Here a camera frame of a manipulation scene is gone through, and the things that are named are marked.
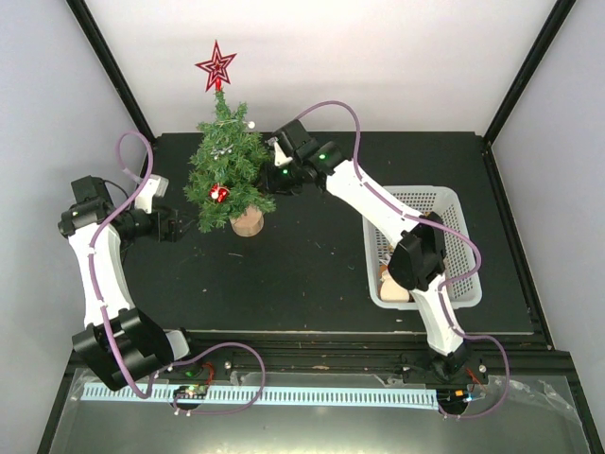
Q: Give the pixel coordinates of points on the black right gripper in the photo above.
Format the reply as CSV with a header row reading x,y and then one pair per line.
x,y
269,183

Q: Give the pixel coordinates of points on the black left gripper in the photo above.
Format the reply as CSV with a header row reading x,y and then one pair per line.
x,y
172,234

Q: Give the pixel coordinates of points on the small green christmas tree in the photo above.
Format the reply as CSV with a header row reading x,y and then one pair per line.
x,y
231,153

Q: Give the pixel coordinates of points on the red glitter star ornament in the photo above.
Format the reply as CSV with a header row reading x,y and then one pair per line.
x,y
216,68

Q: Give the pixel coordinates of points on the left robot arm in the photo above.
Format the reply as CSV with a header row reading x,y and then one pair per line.
x,y
119,342

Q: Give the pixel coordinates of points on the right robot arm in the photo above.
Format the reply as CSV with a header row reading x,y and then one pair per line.
x,y
417,262

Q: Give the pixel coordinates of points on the brown tree base pot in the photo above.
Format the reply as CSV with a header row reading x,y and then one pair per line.
x,y
250,223

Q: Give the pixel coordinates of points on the silver star ornament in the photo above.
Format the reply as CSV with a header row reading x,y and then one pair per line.
x,y
385,257

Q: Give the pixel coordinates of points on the wooden snowman ornament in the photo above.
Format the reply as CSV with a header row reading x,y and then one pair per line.
x,y
391,292

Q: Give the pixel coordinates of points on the white perforated plastic basket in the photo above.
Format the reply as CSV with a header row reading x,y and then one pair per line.
x,y
460,258

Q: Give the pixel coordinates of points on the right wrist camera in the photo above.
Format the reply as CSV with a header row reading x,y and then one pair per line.
x,y
280,159

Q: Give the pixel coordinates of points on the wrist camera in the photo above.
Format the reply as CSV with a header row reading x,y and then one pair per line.
x,y
280,159
154,188

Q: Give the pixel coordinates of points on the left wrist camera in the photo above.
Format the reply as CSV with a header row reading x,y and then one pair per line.
x,y
154,188

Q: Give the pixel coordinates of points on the white slotted cable duct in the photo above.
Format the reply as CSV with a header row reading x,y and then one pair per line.
x,y
295,396

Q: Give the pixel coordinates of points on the black corner frame post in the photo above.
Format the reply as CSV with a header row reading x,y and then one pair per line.
x,y
98,43

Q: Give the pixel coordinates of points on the right black corner post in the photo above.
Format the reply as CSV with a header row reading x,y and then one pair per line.
x,y
545,38

